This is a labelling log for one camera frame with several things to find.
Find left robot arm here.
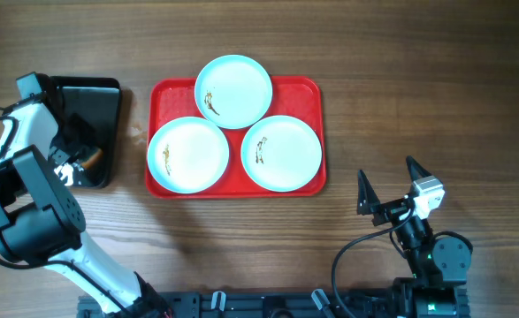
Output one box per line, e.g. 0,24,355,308
0,99,173,317

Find light blue plate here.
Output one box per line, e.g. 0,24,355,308
240,115,323,193
146,117,230,194
194,55,273,130

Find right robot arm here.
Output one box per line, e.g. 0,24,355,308
357,156,473,317

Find black water tray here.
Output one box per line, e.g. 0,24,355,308
45,76,122,188

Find light blue plate top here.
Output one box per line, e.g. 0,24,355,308
194,55,273,130

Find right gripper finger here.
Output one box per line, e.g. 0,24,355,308
357,170,381,216
406,155,432,181

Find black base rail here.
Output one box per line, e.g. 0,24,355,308
76,287,470,318

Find green orange sponge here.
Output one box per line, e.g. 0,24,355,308
80,148,103,170

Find red plastic tray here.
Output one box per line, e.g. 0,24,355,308
145,76,327,200

